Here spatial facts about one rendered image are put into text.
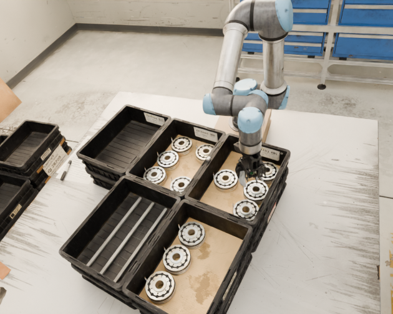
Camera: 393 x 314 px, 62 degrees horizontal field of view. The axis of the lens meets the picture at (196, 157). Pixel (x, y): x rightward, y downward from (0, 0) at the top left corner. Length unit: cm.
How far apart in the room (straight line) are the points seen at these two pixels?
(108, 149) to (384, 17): 228
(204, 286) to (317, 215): 59
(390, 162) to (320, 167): 116
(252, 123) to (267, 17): 46
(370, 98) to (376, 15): 71
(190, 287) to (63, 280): 58
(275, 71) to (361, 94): 194
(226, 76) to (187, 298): 77
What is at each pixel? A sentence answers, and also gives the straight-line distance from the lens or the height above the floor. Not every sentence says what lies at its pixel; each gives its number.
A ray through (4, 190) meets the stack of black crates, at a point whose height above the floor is 38.
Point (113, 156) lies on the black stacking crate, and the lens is 169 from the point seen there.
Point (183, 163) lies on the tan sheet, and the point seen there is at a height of 83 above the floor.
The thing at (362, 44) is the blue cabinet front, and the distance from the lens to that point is 314.
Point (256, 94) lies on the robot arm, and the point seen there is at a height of 127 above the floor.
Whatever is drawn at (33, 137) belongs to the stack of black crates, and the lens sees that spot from 264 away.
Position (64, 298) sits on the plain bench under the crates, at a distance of 152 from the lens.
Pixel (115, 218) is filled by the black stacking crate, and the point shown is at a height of 83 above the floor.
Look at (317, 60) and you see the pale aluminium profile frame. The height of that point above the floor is 29.
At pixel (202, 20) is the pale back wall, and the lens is 426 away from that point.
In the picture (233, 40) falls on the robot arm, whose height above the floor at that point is 136.
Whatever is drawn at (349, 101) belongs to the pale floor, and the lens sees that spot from 324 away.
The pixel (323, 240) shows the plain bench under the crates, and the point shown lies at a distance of 147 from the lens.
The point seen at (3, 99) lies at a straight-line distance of 399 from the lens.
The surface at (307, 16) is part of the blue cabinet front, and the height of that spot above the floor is 67.
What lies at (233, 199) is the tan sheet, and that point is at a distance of 139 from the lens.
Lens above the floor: 197
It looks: 47 degrees down
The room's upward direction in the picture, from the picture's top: 11 degrees counter-clockwise
